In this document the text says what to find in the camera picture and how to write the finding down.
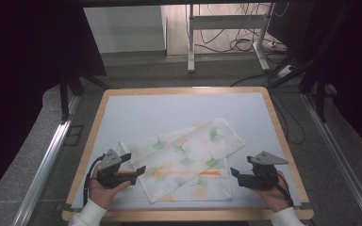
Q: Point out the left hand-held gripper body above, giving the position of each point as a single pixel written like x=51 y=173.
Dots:
x=111 y=175

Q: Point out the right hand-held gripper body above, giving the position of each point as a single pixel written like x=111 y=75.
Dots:
x=260 y=180

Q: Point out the white leaf-print cloth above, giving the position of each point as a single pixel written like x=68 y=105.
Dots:
x=185 y=157

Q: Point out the person's left hand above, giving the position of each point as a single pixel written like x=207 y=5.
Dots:
x=102 y=194

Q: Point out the person's right hand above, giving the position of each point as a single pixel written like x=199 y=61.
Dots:
x=273 y=197

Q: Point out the black floor plate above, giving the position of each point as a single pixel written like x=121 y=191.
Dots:
x=73 y=135

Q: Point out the wooden table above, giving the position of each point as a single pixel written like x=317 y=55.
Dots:
x=182 y=215

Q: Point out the pale blue table mat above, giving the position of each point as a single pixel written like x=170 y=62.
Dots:
x=169 y=109

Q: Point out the black metal stand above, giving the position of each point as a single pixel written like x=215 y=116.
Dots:
x=64 y=94
x=320 y=94

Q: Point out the white power strip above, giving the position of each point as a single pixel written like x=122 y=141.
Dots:
x=285 y=71

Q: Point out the white cabinet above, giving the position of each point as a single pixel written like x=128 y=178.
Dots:
x=124 y=28

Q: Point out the dark curtain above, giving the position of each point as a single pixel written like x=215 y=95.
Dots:
x=19 y=78
x=358 y=62

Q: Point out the aluminium floor rail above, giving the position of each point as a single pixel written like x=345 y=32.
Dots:
x=342 y=163
x=47 y=157

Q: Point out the white metal desk frame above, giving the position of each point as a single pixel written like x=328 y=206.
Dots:
x=226 y=22

